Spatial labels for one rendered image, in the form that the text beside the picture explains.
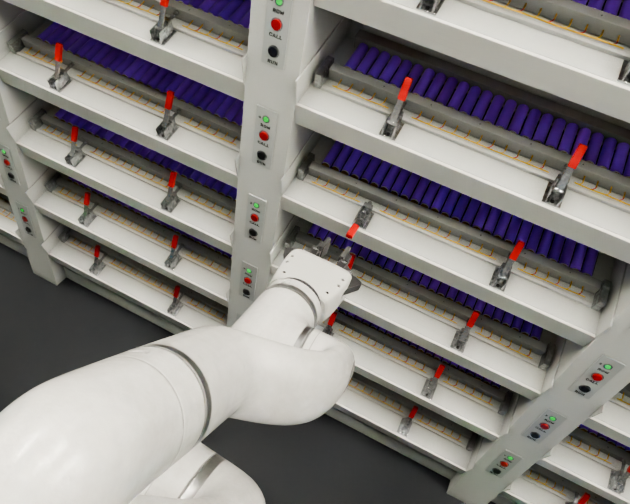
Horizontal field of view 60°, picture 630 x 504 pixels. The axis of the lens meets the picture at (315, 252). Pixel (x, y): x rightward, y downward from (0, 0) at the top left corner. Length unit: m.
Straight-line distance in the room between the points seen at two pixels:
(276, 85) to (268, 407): 0.55
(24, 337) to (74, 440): 1.48
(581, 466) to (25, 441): 1.22
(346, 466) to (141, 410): 1.25
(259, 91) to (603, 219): 0.57
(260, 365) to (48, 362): 1.25
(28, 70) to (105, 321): 0.77
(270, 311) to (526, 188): 0.44
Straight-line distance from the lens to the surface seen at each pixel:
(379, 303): 1.16
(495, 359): 1.17
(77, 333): 1.77
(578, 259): 1.08
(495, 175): 0.89
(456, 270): 1.00
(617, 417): 1.24
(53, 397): 0.34
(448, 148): 0.89
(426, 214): 1.02
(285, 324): 0.65
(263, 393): 0.54
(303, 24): 0.86
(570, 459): 1.40
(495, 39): 0.78
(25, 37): 1.41
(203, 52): 1.01
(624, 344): 1.05
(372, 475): 1.59
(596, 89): 0.79
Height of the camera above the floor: 1.44
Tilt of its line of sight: 47 degrees down
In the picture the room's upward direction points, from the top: 14 degrees clockwise
